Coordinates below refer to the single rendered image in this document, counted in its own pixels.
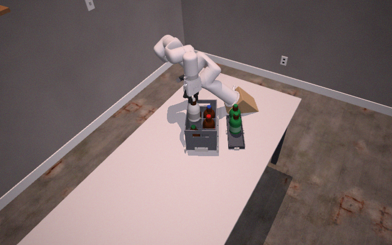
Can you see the brown bottle with blue cap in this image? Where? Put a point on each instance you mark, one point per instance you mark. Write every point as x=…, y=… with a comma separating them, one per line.
x=209, y=111

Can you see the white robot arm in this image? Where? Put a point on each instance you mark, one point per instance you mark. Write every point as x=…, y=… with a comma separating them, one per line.
x=193, y=63

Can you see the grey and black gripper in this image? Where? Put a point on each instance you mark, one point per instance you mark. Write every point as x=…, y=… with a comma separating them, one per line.
x=192, y=88

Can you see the brown bottle with green cap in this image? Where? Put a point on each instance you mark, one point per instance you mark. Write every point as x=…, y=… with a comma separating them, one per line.
x=193, y=127

